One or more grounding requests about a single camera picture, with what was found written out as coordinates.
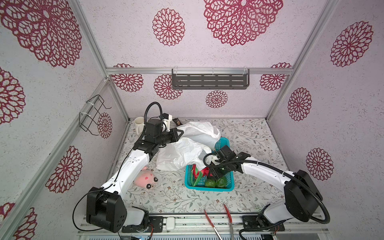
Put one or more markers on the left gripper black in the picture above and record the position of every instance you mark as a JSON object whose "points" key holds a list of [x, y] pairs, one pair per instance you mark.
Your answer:
{"points": [[175, 138]]}

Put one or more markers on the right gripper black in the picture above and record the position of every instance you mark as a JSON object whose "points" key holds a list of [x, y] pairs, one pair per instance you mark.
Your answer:
{"points": [[213, 171]]}

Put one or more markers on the dark green avocado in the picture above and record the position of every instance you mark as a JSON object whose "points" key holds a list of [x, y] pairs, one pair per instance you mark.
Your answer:
{"points": [[222, 183]]}

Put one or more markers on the green custard apple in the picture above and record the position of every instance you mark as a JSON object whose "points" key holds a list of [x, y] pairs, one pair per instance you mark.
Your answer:
{"points": [[210, 183]]}

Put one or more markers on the white plastic bag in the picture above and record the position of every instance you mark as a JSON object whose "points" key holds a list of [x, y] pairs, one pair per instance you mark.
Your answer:
{"points": [[198, 140]]}

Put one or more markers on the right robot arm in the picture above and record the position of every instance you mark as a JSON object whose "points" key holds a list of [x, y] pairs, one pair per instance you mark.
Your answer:
{"points": [[302, 199]]}

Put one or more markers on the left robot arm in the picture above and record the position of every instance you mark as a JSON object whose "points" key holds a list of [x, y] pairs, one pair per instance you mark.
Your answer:
{"points": [[105, 205]]}

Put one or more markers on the black snack packet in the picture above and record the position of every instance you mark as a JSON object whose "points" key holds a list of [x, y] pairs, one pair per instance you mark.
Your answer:
{"points": [[177, 122]]}

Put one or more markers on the white ceramic mug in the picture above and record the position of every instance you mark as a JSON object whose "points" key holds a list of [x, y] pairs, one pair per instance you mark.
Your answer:
{"points": [[139, 125]]}

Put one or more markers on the teal plastic basket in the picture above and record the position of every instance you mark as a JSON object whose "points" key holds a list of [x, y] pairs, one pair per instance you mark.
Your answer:
{"points": [[188, 182]]}

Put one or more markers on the pink plush pig toy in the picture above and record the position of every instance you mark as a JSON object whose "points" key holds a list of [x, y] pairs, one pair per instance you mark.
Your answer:
{"points": [[146, 179]]}

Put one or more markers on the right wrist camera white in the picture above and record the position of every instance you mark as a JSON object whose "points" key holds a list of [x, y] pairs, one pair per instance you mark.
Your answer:
{"points": [[212, 160]]}

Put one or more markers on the red handled tongs left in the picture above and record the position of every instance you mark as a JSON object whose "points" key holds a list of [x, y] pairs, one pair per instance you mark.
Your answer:
{"points": [[213, 226]]}

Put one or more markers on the red handled tongs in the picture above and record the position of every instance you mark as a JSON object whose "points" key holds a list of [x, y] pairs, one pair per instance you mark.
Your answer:
{"points": [[230, 222], [213, 226]]}

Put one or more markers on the grey wall shelf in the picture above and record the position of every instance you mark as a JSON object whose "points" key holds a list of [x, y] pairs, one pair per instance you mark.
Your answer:
{"points": [[210, 79]]}

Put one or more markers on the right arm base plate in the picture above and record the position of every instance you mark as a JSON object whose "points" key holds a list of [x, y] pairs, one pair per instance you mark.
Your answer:
{"points": [[259, 224]]}

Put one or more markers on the red handled tongs right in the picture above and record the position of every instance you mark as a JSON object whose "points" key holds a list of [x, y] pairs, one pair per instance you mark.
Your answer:
{"points": [[230, 222]]}

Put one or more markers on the black wire wall rack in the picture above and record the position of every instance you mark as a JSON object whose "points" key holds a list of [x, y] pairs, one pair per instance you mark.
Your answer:
{"points": [[96, 121]]}

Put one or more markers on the white small box on rail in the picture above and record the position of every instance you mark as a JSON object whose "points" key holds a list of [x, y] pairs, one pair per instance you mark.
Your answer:
{"points": [[170, 223]]}

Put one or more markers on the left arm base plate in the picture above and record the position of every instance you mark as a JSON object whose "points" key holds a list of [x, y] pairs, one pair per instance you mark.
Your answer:
{"points": [[153, 224]]}

